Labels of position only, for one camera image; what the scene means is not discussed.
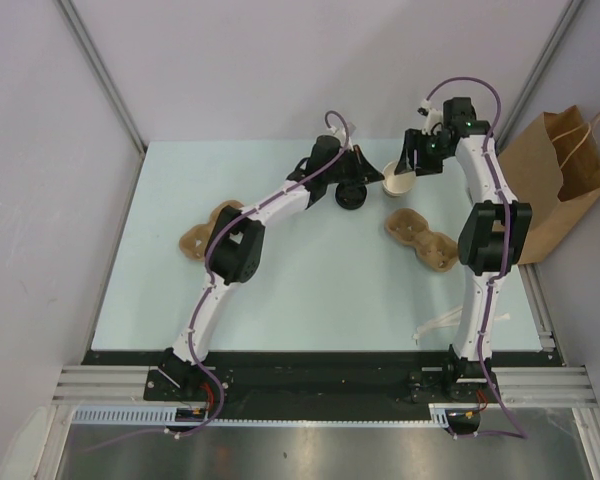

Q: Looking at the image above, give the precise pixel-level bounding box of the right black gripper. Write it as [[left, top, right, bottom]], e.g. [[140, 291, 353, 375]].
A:
[[395, 128, 453, 177]]

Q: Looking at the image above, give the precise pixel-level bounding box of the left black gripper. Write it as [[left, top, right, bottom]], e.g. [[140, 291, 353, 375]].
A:
[[324, 145, 384, 190]]

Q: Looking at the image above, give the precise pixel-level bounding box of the brown paper coffee cup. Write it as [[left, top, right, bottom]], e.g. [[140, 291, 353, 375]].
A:
[[382, 161, 416, 194]]

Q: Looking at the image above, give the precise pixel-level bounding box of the black plastic cup lid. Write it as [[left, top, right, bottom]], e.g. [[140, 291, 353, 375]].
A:
[[334, 183, 367, 211]]

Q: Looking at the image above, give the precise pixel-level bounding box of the brown pulp cup carrier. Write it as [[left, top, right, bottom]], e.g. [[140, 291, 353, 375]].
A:
[[384, 208, 458, 273], [179, 200, 243, 262]]

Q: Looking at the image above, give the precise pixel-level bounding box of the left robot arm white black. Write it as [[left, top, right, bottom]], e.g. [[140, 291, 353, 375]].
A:
[[158, 134, 384, 400]]

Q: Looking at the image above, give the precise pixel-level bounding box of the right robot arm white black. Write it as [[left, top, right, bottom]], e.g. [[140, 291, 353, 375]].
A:
[[394, 97, 532, 401]]

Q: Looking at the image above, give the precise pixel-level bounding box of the brown paper bag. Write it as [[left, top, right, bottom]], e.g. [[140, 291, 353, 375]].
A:
[[498, 106, 600, 264]]

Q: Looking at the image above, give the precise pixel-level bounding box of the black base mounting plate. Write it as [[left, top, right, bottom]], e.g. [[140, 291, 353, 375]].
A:
[[82, 349, 564, 414]]

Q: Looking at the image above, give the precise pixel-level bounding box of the white round object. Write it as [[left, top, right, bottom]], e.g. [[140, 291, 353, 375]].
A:
[[0, 407, 49, 480]]

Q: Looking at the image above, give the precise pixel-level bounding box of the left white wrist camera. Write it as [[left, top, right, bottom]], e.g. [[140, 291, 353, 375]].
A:
[[327, 122, 356, 149]]

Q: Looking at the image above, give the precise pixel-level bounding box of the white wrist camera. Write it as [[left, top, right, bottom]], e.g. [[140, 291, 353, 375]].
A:
[[417, 99, 443, 135], [327, 122, 356, 149]]

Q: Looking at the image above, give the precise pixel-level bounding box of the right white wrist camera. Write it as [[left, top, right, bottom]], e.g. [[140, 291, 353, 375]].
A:
[[417, 99, 443, 135]]

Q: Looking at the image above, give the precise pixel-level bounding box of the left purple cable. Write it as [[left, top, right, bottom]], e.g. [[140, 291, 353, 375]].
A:
[[82, 110, 354, 451]]

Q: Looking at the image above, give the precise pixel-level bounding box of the purple cable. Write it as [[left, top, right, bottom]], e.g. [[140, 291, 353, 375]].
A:
[[82, 110, 354, 451], [419, 75, 529, 440]]

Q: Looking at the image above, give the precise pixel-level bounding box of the right aluminium corner post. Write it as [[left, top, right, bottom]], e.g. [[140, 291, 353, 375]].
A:
[[496, 0, 586, 150]]

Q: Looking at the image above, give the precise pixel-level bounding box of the aluminium corner post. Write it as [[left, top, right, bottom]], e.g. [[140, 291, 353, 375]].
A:
[[53, 0, 148, 159], [496, 0, 586, 150]]

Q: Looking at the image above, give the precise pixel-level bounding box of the aluminium frame rail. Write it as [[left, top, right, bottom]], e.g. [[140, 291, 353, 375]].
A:
[[52, 365, 597, 408]]

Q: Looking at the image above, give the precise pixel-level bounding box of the white slotted cable duct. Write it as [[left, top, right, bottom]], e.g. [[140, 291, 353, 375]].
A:
[[71, 404, 468, 429]]

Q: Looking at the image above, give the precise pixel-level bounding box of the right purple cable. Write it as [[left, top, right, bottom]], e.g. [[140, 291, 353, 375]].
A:
[[419, 75, 529, 440]]

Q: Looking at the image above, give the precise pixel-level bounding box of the left aluminium corner post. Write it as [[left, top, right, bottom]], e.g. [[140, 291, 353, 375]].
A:
[[53, 0, 148, 159]]

